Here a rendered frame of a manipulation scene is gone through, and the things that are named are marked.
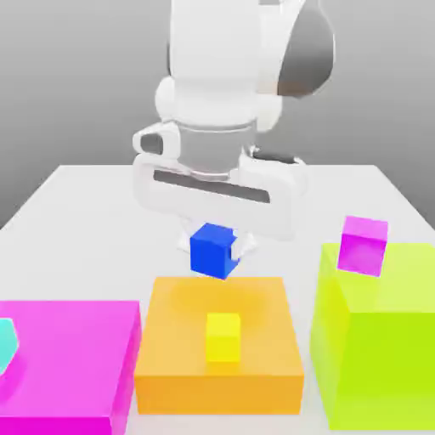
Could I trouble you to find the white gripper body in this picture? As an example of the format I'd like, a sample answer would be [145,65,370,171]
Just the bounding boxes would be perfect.
[131,153,308,241]

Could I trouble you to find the small blue cube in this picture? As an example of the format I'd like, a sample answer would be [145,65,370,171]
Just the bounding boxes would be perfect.
[189,222,241,281]

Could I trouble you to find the small yellow cube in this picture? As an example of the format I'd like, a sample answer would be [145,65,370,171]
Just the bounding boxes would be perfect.
[205,312,242,364]

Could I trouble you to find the small magenta cube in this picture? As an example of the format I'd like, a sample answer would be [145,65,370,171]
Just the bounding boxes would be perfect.
[336,215,389,279]

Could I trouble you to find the small cyan cube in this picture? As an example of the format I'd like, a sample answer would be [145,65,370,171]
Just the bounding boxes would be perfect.
[0,318,20,376]

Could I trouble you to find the large orange box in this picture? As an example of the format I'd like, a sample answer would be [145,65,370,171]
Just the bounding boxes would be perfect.
[133,275,306,416]

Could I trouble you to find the large lime green box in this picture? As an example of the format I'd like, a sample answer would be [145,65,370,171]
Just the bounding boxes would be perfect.
[309,241,435,432]

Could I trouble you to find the large magenta box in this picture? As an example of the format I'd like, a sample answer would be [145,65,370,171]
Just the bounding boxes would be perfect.
[0,300,143,435]

